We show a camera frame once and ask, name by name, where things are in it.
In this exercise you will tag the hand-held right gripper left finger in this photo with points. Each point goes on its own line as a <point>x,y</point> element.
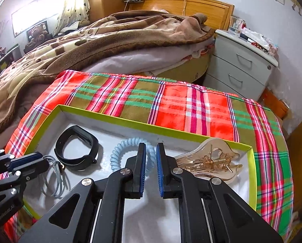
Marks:
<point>140,172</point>

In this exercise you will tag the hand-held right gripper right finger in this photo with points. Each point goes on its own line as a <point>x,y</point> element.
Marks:
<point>160,172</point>

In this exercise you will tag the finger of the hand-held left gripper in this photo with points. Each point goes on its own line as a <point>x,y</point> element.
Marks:
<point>32,170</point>
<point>24,158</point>

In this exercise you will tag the lime green cardboard tray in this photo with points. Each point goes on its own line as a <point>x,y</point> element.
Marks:
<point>115,129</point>

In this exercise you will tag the black fitness band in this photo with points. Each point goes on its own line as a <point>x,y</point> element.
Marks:
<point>72,162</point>

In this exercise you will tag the transparent beige hair claw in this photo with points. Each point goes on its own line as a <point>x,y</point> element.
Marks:
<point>211,146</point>

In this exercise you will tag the red green plaid cloth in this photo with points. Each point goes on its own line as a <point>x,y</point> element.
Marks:
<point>178,101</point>

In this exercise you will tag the wooden bed base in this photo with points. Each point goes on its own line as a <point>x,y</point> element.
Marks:
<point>186,67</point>

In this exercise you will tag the lilac quilt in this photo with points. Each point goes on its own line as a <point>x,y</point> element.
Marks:
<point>140,60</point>

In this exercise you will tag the floral bedsheet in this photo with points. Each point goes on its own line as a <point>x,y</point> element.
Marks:
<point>199,52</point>

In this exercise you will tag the brown teddy bear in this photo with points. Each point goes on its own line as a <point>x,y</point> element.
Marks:
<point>38,33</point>

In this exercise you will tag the brown patterned blanket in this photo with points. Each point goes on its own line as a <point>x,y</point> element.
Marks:
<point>90,43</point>

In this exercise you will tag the orange box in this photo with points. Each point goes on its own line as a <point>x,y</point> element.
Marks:
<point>275,103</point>

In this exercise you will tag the grey nightstand with drawers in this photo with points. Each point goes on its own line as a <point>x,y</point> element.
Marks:
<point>242,63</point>

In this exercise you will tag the bright window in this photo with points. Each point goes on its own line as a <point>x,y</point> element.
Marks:
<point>34,17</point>

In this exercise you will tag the wooden door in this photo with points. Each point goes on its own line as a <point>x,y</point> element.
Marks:
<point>301,157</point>

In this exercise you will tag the dotted cream curtain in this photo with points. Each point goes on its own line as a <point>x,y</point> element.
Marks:
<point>73,2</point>

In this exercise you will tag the clutter of small packets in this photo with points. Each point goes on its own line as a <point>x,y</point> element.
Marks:
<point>259,40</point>

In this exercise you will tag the clear glass container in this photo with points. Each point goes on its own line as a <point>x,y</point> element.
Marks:
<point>235,25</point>

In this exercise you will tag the wooden bed headboard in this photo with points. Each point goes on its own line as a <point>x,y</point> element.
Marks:
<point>211,12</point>

